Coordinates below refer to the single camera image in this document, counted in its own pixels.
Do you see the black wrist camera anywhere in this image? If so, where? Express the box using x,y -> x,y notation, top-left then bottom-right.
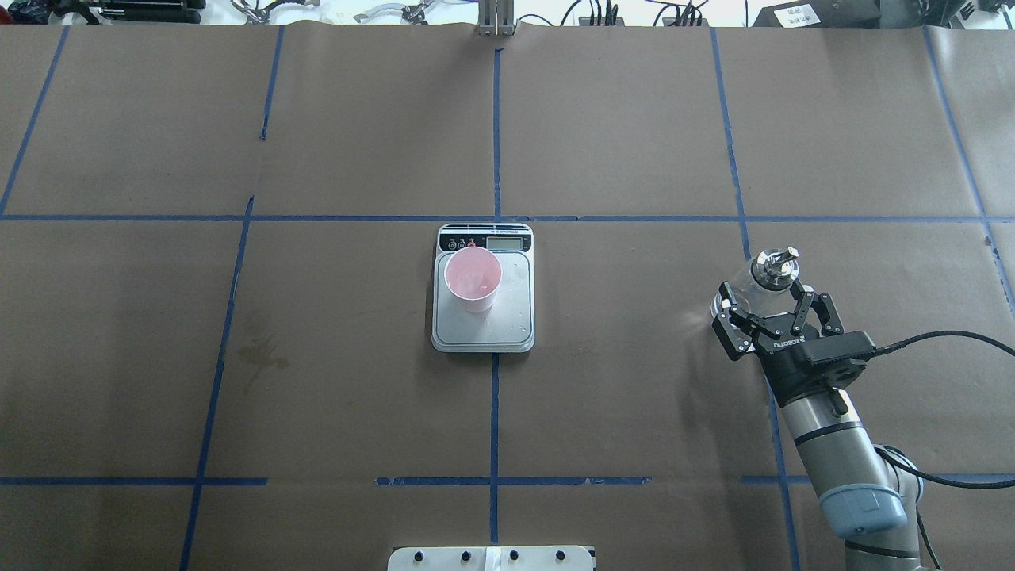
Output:
801,330 -> 876,366

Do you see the silver digital kitchen scale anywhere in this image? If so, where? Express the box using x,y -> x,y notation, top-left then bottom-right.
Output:
431,223 -> 536,353

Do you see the aluminium frame post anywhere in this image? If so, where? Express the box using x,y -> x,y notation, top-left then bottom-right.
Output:
476,0 -> 517,37

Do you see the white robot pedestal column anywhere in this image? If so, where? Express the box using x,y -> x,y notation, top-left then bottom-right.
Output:
387,545 -> 597,570

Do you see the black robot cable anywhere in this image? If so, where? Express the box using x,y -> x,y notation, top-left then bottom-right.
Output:
868,331 -> 1015,485

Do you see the black box with label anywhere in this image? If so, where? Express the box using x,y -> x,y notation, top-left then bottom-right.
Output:
750,1 -> 882,29

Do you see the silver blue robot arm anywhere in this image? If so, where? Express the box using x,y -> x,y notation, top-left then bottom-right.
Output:
713,282 -> 924,570

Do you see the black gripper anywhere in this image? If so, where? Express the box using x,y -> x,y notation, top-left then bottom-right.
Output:
713,282 -> 875,405

